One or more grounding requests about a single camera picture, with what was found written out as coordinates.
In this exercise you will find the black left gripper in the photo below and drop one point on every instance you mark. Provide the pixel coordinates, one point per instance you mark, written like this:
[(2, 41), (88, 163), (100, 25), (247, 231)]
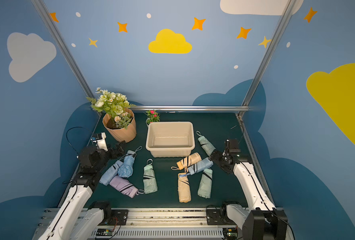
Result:
[(114, 150)]

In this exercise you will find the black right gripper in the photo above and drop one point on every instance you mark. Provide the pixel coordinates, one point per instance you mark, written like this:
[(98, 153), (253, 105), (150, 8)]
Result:
[(218, 157)]

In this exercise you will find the pale blue umbrella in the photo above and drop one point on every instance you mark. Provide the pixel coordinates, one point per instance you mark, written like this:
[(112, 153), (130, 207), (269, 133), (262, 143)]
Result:
[(110, 173)]

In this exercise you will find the blue-grey umbrella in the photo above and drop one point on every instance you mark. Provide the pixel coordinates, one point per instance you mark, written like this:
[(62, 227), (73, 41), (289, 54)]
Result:
[(200, 166)]

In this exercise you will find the sky blue umbrella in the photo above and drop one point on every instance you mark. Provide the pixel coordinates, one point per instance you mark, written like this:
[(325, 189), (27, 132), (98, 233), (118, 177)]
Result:
[(126, 169)]

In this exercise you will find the mint umbrella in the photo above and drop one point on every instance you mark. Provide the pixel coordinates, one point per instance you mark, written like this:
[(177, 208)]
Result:
[(149, 180), (205, 186), (206, 145)]

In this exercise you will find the lilac umbrella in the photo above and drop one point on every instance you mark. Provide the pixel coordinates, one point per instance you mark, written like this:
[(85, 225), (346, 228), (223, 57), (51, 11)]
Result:
[(125, 187)]

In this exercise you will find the tan umbrella with black strap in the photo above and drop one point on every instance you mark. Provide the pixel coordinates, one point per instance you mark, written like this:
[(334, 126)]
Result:
[(187, 162)]

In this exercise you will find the beige umbrella front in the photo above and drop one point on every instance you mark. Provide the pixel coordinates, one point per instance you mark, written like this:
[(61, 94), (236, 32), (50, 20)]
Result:
[(183, 187)]

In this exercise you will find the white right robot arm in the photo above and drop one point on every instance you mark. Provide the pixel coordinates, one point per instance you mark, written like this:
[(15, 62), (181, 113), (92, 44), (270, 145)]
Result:
[(261, 220)]

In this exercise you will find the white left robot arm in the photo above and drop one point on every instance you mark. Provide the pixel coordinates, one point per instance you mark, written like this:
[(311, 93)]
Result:
[(92, 160)]

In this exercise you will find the beige plastic storage box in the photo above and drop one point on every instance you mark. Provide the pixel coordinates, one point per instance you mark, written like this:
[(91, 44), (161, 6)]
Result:
[(170, 139)]

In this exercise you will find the tan pot with white flowers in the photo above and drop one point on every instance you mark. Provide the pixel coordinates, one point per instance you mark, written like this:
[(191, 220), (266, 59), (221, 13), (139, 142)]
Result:
[(118, 118)]

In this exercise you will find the small pink flower pot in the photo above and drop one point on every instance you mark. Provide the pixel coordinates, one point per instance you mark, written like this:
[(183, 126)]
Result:
[(152, 117)]

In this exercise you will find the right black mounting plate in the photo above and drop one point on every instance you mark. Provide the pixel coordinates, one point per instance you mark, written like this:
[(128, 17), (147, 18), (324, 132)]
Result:
[(217, 216)]

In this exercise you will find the black mounting plate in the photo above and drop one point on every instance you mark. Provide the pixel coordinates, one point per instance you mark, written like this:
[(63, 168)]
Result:
[(116, 216), (217, 216)]

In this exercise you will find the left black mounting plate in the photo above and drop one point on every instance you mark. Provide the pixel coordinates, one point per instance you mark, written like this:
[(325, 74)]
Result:
[(116, 216)]

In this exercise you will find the right green circuit board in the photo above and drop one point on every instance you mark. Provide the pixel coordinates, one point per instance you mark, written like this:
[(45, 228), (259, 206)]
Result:
[(230, 234)]

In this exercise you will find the green circuit board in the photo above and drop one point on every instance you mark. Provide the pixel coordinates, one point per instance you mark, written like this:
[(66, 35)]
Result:
[(104, 234), (230, 234)]

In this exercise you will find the left green circuit board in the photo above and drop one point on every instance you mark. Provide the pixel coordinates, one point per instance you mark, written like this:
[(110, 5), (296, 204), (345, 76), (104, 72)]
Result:
[(104, 234)]

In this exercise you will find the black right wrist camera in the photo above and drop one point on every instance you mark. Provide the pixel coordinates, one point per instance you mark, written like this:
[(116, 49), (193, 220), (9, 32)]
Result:
[(231, 147)]

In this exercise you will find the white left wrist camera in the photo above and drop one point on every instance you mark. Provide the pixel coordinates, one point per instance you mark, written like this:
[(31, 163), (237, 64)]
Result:
[(99, 141)]

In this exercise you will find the aluminium frame back bar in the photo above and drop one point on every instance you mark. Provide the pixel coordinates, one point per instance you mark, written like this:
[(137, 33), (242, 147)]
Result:
[(192, 108)]

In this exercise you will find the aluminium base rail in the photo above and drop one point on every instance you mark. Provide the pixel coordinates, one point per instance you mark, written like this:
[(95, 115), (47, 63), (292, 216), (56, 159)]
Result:
[(154, 224)]

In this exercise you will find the aluminium frame left post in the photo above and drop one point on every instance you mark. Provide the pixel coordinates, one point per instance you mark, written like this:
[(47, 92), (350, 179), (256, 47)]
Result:
[(50, 24)]

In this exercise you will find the aluminium frame post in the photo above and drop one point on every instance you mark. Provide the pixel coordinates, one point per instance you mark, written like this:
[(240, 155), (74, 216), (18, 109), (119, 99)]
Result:
[(279, 30), (50, 24)]

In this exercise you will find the aluminium frame right post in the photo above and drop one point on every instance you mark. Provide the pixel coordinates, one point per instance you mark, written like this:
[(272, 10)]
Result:
[(279, 30)]

